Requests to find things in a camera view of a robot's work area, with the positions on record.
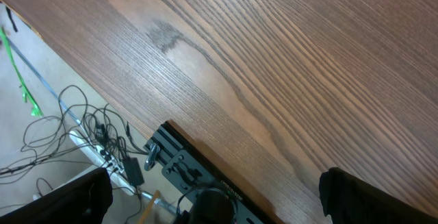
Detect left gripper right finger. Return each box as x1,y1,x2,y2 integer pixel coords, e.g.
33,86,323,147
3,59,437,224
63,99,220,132
319,167,437,224

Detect tangled black floor cables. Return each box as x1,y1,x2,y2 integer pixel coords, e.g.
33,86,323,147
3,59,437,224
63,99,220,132
0,84,150,224

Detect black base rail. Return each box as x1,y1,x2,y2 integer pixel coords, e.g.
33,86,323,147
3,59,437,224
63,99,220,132
144,121,274,224

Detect green tape strip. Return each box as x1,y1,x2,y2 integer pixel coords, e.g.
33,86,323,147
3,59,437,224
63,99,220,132
1,28,44,116

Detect white power strip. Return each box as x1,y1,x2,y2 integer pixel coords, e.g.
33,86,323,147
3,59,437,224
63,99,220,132
32,129,138,201

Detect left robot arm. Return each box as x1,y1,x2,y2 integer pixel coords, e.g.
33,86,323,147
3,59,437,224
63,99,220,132
1,167,437,223

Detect black power adapter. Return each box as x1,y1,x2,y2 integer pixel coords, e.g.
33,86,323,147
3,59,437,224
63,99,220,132
122,158,144,187

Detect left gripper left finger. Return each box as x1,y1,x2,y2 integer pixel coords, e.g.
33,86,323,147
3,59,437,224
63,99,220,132
1,168,113,224

